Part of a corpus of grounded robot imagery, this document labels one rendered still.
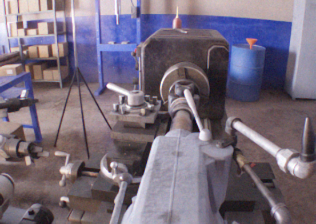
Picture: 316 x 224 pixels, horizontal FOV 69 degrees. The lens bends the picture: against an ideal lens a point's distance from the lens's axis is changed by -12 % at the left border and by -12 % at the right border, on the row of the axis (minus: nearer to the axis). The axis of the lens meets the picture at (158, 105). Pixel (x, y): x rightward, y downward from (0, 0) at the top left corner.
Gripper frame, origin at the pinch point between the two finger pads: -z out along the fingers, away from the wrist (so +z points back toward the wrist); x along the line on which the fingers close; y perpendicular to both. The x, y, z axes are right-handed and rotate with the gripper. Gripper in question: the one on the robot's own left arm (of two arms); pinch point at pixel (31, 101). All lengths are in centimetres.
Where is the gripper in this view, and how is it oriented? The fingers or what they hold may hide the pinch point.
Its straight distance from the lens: 172.8
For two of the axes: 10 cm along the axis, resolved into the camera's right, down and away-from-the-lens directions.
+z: -5.0, 1.7, -8.5
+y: -0.9, -9.9, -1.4
